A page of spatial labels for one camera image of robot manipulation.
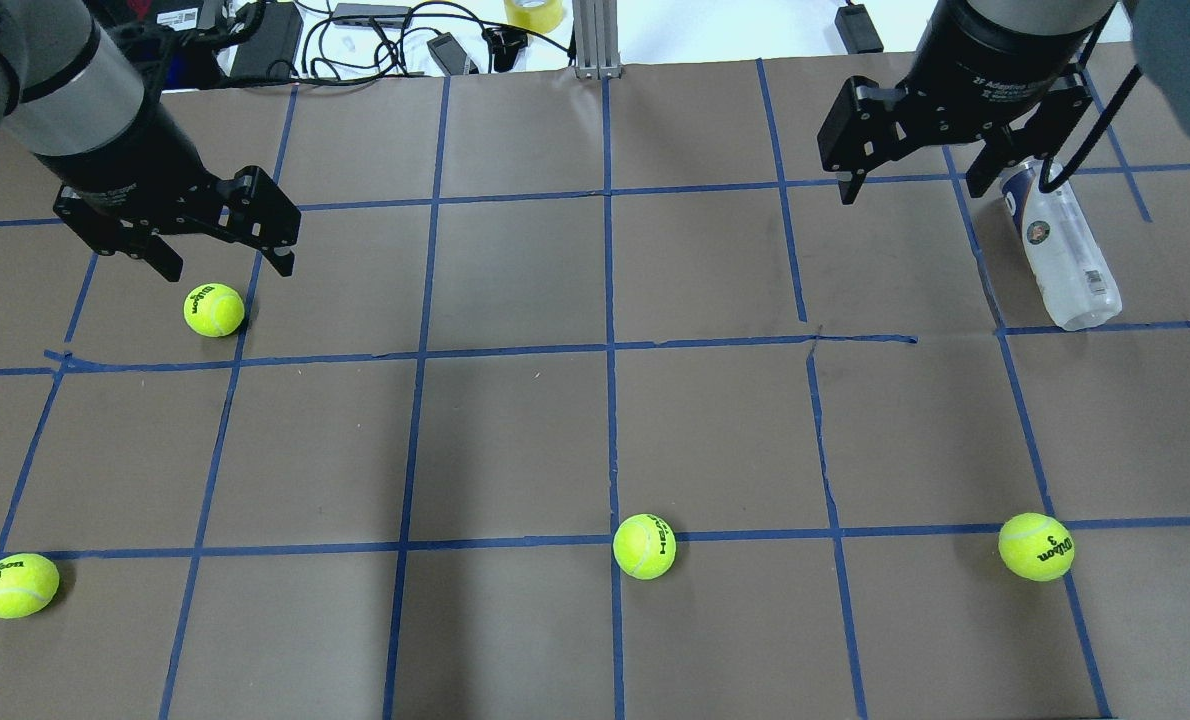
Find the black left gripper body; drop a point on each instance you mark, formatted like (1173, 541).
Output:
(113, 143)

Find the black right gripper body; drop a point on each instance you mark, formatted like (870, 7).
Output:
(985, 52)

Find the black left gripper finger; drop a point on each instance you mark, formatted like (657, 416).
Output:
(149, 248)
(269, 221)

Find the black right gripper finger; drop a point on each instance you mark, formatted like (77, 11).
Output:
(1003, 147)
(860, 133)

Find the clear tennis ball can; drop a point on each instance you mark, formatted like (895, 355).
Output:
(1074, 280)

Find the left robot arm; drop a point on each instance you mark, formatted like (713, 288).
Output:
(85, 101)

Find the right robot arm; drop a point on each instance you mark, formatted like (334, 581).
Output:
(1160, 35)

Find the tennis ball near left gripper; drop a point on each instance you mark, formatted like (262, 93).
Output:
(214, 310)

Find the tennis ball far left corner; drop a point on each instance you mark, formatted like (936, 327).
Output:
(28, 584)

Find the tennis ball right side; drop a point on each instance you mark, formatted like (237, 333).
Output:
(1036, 547)

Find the centre Head tennis ball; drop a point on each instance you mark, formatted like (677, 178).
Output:
(644, 547)

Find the small black power brick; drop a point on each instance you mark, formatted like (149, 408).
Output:
(856, 29)

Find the black power adapter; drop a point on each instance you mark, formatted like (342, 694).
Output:
(269, 54)

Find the yellow tape roll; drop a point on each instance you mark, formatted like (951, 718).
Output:
(539, 16)

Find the aluminium frame post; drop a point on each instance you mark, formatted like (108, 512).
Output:
(595, 40)

